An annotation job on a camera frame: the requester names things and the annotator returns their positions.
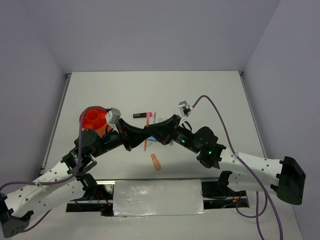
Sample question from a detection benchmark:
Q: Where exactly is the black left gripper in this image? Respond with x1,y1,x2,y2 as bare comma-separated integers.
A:
91,118,151,158

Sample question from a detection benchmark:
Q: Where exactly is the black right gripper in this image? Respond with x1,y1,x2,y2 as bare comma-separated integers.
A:
143,114,201,154

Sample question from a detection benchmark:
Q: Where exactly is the orange clear pen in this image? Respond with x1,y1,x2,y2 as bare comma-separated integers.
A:
143,112,153,153

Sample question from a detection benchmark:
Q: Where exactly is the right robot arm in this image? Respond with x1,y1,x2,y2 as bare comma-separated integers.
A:
143,115,306,205

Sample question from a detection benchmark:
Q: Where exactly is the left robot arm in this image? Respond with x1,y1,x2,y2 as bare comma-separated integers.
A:
0,121,150,238

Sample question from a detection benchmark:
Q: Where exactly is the light blue correction tape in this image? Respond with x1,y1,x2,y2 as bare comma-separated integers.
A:
147,136,158,147

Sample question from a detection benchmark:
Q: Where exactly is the small white eraser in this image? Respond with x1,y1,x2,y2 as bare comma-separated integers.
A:
158,117,167,123

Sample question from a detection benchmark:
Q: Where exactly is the pink highlighter black body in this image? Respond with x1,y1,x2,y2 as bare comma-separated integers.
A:
132,112,153,119

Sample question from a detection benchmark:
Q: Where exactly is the salmon pink eraser stick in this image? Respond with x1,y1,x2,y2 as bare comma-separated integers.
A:
150,153,162,171

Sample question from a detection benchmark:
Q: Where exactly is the orange round pen holder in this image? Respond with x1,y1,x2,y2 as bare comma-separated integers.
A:
79,106,112,137

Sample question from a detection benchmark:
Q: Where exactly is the silver foil covered plate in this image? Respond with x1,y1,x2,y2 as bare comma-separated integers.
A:
113,179,205,217

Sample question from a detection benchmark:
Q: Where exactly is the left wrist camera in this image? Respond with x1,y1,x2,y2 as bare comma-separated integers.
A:
105,107,121,132

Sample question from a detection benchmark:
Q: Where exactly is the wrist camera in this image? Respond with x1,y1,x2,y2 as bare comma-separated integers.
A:
105,107,121,132
178,100,193,125

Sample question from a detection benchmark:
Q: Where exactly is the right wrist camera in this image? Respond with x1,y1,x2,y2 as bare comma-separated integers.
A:
178,100,193,125

